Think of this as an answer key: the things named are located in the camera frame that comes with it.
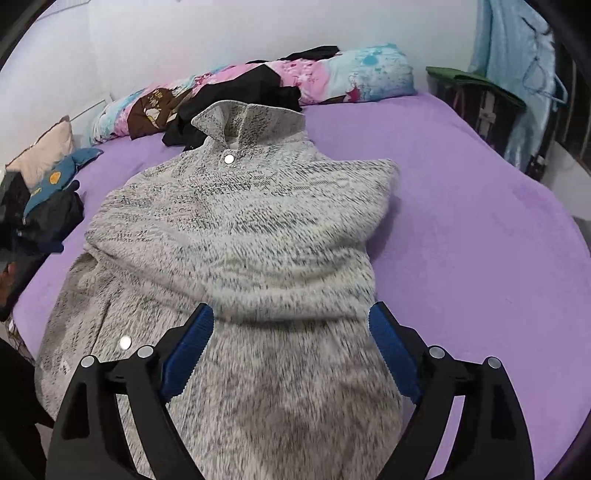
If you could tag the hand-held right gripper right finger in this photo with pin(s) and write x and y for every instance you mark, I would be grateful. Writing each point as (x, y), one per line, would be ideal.
(395, 355)

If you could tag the teal garment with yellow patches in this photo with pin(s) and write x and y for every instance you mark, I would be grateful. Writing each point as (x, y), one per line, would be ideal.
(51, 182)

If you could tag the brown printed cloth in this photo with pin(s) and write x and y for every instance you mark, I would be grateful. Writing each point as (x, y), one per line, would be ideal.
(152, 110)

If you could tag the black window railing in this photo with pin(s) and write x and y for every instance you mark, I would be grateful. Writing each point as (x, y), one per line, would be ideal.
(572, 92)

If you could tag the beige pillow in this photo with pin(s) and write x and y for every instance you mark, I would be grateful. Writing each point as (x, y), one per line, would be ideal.
(41, 152)

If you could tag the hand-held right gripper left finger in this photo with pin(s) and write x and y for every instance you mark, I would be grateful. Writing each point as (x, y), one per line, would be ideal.
(184, 360)

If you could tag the grey knit jacket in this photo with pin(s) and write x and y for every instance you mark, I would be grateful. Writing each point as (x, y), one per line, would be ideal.
(258, 230)

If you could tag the small black cloth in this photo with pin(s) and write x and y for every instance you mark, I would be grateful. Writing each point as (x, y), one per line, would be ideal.
(314, 51)

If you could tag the black garment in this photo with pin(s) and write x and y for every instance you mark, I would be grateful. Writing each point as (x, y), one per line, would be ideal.
(258, 83)

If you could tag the black rack with green top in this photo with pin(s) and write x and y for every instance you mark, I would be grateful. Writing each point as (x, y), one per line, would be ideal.
(480, 106)

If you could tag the black pants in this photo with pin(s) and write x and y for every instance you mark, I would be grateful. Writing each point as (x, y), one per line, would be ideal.
(55, 221)

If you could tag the light blue curtain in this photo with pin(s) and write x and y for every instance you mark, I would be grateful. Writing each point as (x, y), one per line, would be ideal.
(508, 46)

